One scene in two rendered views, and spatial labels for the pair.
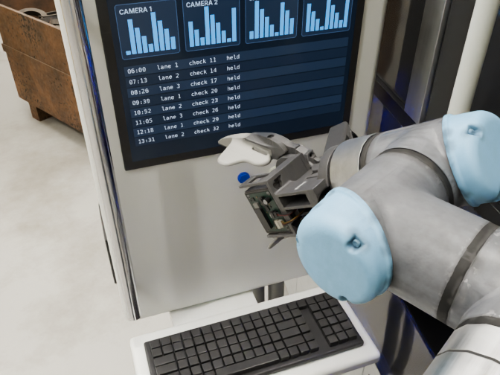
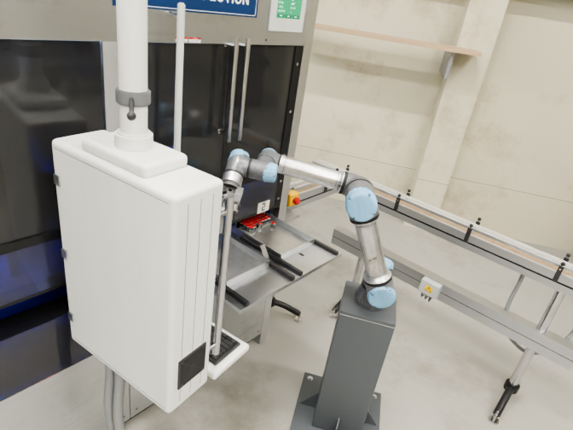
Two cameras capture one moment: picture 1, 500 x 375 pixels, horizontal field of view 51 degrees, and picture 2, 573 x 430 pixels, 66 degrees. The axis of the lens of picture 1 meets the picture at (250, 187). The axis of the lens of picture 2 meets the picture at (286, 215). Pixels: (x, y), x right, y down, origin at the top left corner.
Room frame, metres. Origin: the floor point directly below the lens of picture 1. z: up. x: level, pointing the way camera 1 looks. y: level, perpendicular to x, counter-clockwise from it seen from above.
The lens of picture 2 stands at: (1.24, 1.17, 2.01)
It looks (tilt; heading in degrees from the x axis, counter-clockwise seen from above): 27 degrees down; 229
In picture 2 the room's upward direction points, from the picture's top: 9 degrees clockwise
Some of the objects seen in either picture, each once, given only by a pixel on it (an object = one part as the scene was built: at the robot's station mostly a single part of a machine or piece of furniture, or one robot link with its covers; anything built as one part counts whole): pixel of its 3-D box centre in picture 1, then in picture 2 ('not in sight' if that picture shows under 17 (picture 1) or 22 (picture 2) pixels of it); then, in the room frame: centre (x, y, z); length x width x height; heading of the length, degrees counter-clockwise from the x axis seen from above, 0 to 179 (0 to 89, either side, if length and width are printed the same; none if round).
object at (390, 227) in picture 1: (391, 234); (263, 169); (0.28, -0.10, 1.39); 0.11 x 0.11 x 0.08; 47
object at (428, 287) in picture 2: not in sight; (430, 287); (-1.01, 0.05, 0.50); 0.12 x 0.05 x 0.09; 102
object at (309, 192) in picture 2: not in sight; (301, 189); (-0.49, -0.71, 0.92); 0.69 x 0.15 x 0.16; 12
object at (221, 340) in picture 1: (254, 341); (188, 327); (0.62, -0.01, 0.82); 0.40 x 0.14 x 0.02; 109
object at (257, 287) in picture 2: not in sight; (258, 256); (0.14, -0.24, 0.87); 0.70 x 0.48 x 0.02; 12
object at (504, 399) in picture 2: not in sight; (508, 391); (-1.19, 0.64, 0.07); 0.50 x 0.08 x 0.14; 12
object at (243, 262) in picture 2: not in sight; (222, 256); (0.32, -0.28, 0.90); 0.34 x 0.26 x 0.04; 102
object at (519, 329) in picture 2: not in sight; (436, 287); (-1.07, 0.06, 0.49); 1.60 x 0.08 x 0.12; 102
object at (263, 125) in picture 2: not in sight; (261, 113); (0.09, -0.43, 1.51); 0.43 x 0.01 x 0.59; 12
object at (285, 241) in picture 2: not in sight; (273, 235); (-0.01, -0.35, 0.90); 0.34 x 0.26 x 0.04; 102
